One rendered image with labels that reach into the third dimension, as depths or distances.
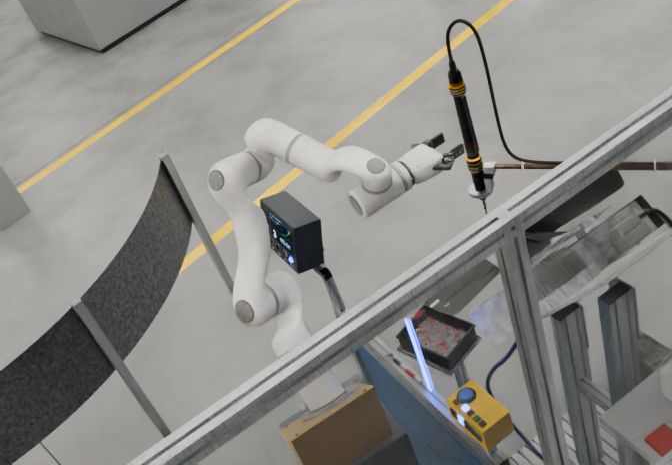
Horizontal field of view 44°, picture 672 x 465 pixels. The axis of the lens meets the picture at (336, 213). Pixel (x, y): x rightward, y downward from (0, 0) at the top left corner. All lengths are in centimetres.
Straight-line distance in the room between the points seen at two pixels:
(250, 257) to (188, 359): 209
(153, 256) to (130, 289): 22
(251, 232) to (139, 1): 609
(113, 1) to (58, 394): 517
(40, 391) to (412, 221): 219
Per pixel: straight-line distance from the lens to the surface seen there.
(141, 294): 381
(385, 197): 213
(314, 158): 219
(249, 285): 240
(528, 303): 152
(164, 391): 437
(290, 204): 296
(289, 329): 245
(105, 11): 817
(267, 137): 226
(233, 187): 231
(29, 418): 363
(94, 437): 439
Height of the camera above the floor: 294
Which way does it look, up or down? 37 degrees down
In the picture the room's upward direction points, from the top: 21 degrees counter-clockwise
